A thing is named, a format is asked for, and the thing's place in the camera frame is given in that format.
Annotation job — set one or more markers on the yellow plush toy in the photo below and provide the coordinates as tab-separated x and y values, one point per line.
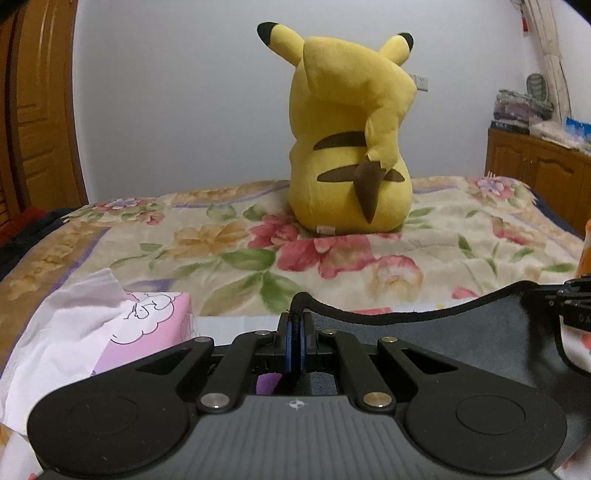
351	138

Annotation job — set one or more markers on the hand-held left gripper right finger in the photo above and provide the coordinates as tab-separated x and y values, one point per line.
304	346

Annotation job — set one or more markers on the floral blanket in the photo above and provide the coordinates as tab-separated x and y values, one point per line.
221	240

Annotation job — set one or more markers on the red cloth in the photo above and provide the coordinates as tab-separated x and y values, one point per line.
30	216

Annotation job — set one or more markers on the pale curtain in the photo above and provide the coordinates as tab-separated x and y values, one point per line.
554	50

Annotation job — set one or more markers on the orange object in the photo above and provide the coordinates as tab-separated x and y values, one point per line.
585	251

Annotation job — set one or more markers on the white wall socket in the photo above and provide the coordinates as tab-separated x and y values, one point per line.
419	82

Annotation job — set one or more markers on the dark grey towel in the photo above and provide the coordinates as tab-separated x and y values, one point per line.
415	330

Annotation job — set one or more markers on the white tissue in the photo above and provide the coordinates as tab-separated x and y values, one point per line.
60	337

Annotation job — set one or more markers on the stack of folded cloths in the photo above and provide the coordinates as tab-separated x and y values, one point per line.
521	108

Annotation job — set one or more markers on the wooden cabinet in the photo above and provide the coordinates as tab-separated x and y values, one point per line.
531	180

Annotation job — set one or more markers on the blue box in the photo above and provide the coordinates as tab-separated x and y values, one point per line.
579	129

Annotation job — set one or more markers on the wooden door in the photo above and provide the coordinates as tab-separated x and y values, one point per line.
34	106

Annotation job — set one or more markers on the pink tissue box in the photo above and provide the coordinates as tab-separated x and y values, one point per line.
157	327

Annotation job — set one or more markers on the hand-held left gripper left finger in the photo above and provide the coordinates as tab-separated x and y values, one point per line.
285	344

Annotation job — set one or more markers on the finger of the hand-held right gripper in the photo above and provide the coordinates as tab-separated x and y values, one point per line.
547	297

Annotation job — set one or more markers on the dark blue bedsheet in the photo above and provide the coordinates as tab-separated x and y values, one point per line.
27	240

